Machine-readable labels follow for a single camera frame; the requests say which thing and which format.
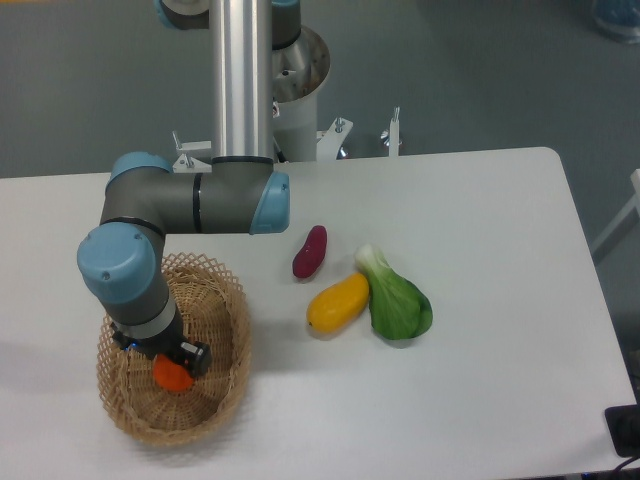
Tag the black device at table edge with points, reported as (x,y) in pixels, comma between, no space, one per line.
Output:
(623,426)

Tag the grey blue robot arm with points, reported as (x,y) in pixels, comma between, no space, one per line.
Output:
(146,200)

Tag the white pedestal foot bracket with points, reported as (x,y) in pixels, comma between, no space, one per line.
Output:
(192,157)
(390,138)

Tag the green toy bok choy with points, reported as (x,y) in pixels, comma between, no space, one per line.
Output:
(398,309)

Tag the white frame at right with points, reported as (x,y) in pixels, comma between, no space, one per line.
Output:
(620,225)

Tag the woven wicker basket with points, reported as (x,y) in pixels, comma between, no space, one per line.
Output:
(214,309)

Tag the blue object top right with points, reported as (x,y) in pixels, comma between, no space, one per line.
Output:
(618,19)

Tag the yellow toy mango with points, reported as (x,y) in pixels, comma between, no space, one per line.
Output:
(339,304)

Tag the orange toy fruit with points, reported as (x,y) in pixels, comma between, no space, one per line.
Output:
(170,376)

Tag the white pedestal foot bracket right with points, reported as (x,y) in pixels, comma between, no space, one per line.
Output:
(390,138)

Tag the purple toy sweet potato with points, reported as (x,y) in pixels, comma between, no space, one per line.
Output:
(310,257)

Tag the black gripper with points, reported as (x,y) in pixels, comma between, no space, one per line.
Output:
(195,357)

